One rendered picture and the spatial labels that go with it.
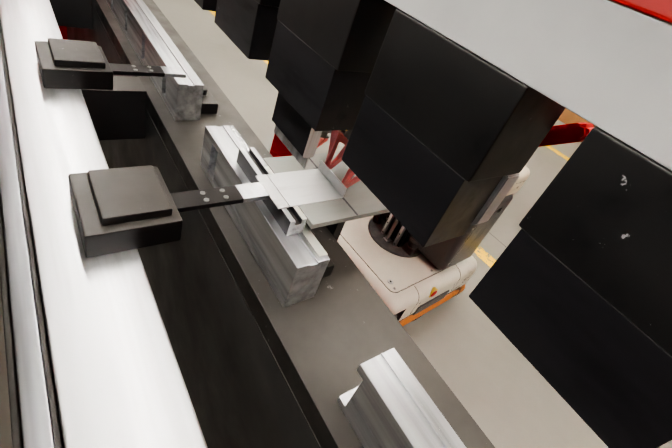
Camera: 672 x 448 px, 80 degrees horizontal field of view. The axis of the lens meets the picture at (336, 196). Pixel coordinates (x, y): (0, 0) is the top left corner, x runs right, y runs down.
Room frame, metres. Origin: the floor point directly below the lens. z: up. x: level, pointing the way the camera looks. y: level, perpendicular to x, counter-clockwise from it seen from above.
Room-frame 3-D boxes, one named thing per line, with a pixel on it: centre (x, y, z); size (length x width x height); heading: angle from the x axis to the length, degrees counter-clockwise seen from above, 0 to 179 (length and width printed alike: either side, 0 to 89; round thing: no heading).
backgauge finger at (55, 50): (0.71, 0.50, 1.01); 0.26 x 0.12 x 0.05; 136
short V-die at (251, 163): (0.55, 0.11, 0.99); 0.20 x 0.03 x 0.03; 46
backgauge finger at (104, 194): (0.42, 0.20, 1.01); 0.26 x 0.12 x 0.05; 136
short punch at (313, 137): (0.53, 0.09, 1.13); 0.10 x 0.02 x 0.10; 46
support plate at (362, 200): (0.64, -0.01, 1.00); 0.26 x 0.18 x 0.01; 136
